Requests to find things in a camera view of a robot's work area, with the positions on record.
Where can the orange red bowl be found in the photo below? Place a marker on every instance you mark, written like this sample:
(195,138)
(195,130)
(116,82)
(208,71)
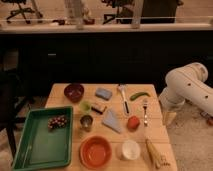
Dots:
(95,152)

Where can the white plastic cup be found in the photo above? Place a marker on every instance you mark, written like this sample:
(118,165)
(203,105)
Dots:
(128,150)

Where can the silver fork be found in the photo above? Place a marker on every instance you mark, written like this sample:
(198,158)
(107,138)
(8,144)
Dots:
(145,104)

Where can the yellow corn cob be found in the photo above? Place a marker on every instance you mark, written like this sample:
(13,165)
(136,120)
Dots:
(156,157)

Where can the black and tan brush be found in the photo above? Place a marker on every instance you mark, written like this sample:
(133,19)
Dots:
(100,109)

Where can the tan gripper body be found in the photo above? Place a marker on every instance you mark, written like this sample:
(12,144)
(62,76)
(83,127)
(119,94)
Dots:
(168,117)

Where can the black office chair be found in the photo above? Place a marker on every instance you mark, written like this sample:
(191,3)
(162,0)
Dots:
(22,11)

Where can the small green cup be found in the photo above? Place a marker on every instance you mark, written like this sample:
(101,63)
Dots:
(85,106)

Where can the green plastic tray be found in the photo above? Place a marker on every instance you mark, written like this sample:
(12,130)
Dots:
(39,148)

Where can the dark maroon bowl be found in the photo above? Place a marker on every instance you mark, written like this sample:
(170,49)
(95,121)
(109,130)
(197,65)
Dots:
(74,92)

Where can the light blue folded cloth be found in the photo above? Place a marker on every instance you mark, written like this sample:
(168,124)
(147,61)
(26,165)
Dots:
(111,121)

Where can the red tomato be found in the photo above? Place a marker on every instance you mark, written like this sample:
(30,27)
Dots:
(133,123)

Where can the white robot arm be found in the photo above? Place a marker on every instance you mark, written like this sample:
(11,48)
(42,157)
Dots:
(186,83)

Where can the bunch of dark grapes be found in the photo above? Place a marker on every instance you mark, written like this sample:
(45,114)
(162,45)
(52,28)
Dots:
(57,122)

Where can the small metal cup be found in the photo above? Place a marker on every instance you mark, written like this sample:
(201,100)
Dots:
(86,122)

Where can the blue sponge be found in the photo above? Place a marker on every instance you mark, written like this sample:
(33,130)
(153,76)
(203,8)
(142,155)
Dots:
(103,93)

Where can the green chili pepper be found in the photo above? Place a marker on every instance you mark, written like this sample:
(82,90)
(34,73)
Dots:
(139,94)

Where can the dark office chair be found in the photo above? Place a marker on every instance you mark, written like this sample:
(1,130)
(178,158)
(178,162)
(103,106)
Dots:
(117,4)

